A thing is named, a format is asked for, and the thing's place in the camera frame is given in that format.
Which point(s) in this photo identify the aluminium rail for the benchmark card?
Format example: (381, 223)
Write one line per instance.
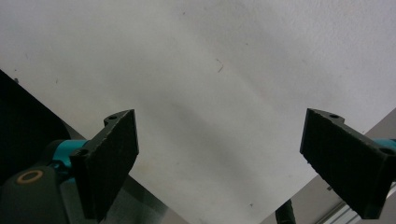
(342, 215)

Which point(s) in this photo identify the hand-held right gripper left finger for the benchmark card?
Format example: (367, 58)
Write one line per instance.
(106, 161)

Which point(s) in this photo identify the black round post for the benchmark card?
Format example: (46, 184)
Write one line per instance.
(285, 214)

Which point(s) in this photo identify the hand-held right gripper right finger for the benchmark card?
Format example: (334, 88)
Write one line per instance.
(345, 165)

